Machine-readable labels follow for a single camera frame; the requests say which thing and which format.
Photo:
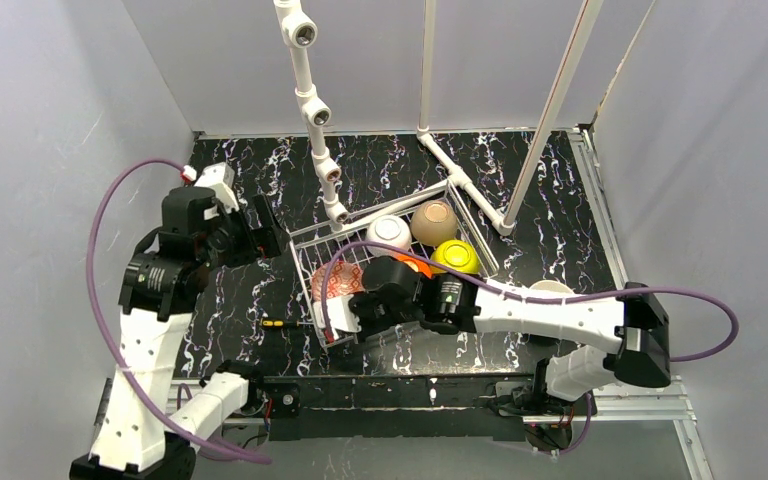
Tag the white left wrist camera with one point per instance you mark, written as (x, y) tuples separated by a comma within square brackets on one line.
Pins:
[(219, 178)]

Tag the pale grey bowl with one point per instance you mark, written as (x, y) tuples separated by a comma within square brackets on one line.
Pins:
[(390, 230)]

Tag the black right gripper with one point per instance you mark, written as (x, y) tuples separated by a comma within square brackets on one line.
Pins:
[(363, 313)]

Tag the white bowl with brown outside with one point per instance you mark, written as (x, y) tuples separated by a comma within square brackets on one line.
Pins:
[(418, 265)]

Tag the white bowl with tan outside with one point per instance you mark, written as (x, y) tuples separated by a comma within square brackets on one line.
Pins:
[(552, 286)]

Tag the blue patterned bowl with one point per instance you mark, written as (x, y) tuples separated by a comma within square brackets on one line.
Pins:
[(345, 279)]

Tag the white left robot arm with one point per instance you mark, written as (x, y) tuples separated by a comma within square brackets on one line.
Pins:
[(161, 284)]

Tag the yellow handled screwdriver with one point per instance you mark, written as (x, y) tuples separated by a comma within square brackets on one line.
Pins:
[(274, 324)]

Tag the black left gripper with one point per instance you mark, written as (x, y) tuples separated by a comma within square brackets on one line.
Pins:
[(251, 230)]

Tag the white PVC pipe frame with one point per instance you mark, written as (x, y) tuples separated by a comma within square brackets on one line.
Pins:
[(367, 67)]

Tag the beige bowl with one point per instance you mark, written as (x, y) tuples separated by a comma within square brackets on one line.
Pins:
[(433, 223)]

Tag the yellow-green bowl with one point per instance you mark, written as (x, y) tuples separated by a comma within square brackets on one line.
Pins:
[(458, 255)]

